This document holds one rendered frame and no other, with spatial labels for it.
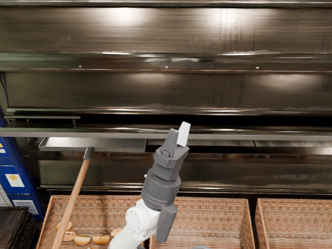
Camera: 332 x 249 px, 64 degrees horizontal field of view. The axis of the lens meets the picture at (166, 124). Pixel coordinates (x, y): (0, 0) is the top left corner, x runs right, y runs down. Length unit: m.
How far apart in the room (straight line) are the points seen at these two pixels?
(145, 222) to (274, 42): 0.81
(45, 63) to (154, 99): 0.47
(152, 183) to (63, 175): 1.02
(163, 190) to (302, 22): 0.82
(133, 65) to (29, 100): 0.50
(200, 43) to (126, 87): 0.37
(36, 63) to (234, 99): 0.85
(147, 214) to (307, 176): 1.16
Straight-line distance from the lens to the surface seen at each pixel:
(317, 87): 1.33
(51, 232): 1.79
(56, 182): 1.66
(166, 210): 0.67
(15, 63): 1.29
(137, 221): 0.69
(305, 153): 1.55
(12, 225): 1.71
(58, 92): 1.27
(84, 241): 1.76
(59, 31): 1.15
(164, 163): 0.60
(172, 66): 1.12
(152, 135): 1.12
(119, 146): 1.43
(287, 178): 1.64
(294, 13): 1.16
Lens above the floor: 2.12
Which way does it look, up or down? 37 degrees down
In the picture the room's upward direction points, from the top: straight up
